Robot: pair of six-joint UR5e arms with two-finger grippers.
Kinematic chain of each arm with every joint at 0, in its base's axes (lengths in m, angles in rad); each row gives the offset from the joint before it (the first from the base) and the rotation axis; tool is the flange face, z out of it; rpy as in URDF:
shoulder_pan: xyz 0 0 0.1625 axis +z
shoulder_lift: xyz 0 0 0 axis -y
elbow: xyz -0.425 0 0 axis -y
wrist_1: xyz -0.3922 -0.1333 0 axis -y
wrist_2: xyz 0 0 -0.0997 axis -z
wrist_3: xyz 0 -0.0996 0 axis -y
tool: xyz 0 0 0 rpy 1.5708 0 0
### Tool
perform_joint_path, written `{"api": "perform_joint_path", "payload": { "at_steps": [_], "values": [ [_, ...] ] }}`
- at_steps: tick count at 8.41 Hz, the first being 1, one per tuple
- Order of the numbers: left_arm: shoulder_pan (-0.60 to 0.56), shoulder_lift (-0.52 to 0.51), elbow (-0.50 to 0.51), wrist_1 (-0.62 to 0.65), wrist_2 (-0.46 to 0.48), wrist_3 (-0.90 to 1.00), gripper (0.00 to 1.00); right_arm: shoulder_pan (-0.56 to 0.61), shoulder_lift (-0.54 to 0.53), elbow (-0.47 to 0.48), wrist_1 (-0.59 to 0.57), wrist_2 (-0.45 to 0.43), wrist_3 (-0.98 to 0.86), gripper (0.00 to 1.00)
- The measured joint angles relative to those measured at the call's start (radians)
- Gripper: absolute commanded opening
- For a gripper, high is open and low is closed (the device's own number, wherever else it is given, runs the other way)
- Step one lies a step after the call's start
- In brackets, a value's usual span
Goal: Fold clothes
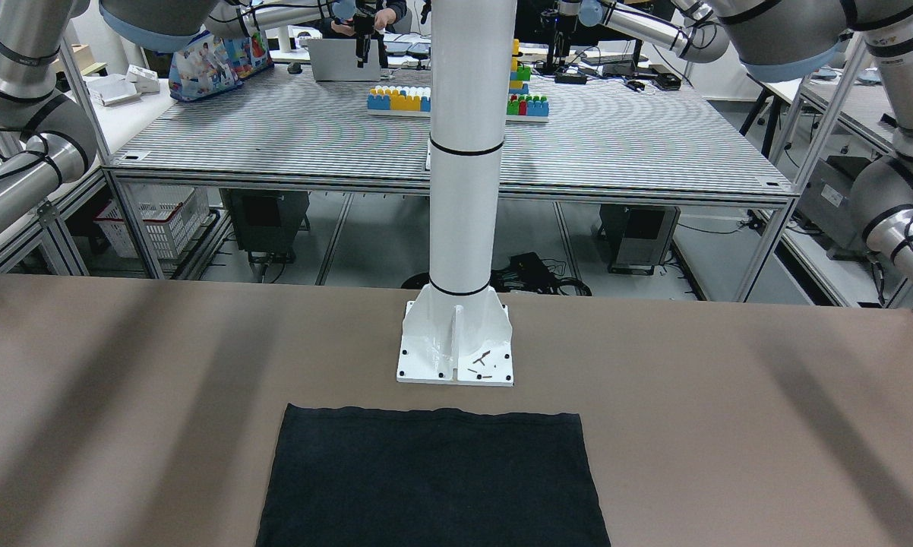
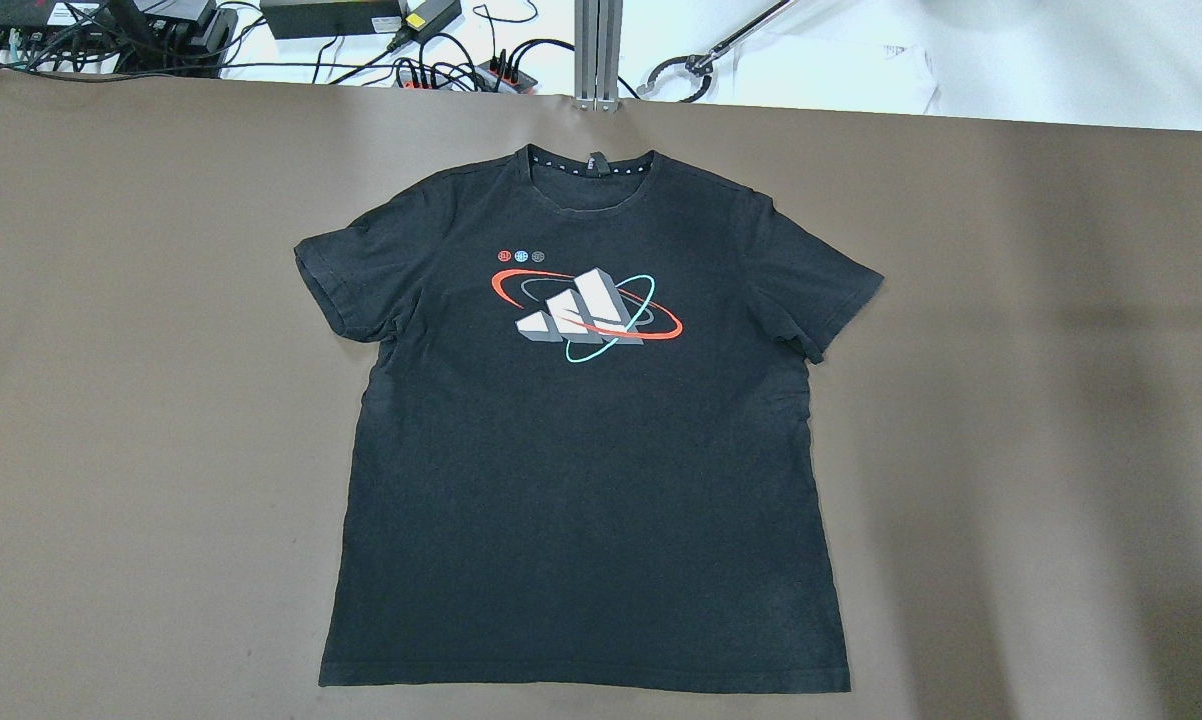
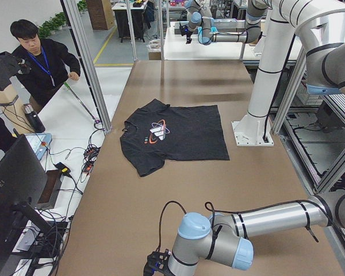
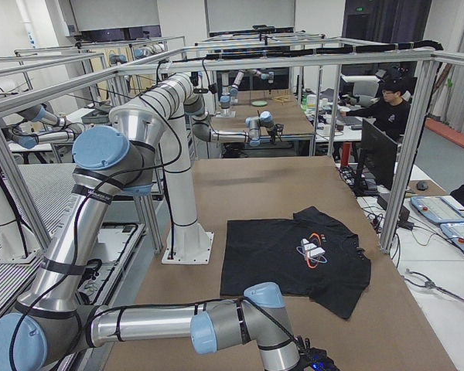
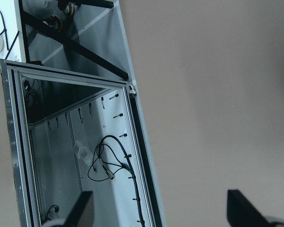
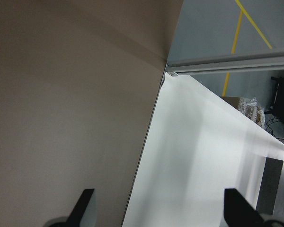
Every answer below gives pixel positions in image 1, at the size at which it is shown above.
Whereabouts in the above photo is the black t-shirt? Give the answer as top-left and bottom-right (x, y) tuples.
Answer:
(256, 405), (611, 546)

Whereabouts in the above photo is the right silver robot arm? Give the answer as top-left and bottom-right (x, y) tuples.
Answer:
(0, 1), (96, 235)

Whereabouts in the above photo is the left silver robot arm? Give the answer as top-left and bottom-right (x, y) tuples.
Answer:
(683, 1), (913, 284)

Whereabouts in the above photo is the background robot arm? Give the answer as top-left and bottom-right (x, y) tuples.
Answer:
(557, 1), (730, 65)

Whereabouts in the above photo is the colourful toy block set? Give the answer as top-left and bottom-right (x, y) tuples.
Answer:
(365, 39), (551, 122)

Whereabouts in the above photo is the striped aluminium work table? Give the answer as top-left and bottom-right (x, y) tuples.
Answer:
(106, 67), (799, 302)

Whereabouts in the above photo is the silver laptop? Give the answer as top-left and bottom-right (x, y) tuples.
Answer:
(306, 39), (381, 82)

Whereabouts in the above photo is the white plastic crate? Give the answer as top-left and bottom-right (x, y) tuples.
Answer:
(94, 184), (210, 260)

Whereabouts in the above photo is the colourful gift bag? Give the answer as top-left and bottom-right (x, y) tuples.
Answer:
(168, 31), (273, 103)

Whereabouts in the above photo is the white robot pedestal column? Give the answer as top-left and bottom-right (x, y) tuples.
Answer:
(396, 1), (516, 387)

